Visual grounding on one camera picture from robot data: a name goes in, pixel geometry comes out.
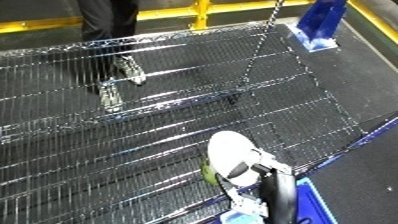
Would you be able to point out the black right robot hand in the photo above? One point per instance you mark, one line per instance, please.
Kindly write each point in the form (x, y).
(279, 196)

